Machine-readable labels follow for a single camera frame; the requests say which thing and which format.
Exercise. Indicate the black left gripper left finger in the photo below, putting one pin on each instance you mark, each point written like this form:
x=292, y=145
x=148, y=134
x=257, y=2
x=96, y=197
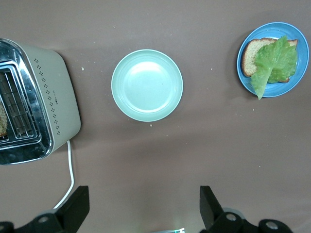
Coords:
x=70, y=213

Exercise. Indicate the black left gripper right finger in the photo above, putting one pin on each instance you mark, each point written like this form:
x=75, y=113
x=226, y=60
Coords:
x=213, y=213

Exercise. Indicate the brown bread slice with crust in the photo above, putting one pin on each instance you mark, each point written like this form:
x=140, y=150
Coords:
x=250, y=58

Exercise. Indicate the seeded brown bread slice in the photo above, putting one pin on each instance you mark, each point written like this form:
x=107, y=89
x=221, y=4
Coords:
x=3, y=121

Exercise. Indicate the beige and chrome toaster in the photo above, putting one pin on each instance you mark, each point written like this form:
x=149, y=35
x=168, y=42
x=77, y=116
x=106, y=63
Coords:
x=60, y=97

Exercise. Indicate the green lettuce leaf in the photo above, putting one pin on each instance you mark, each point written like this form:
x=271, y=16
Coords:
x=277, y=63

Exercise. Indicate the light green plate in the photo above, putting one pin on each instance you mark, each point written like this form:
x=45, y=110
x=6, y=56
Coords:
x=147, y=85

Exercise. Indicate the blue plate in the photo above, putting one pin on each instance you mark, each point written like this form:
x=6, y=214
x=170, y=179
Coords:
x=301, y=48

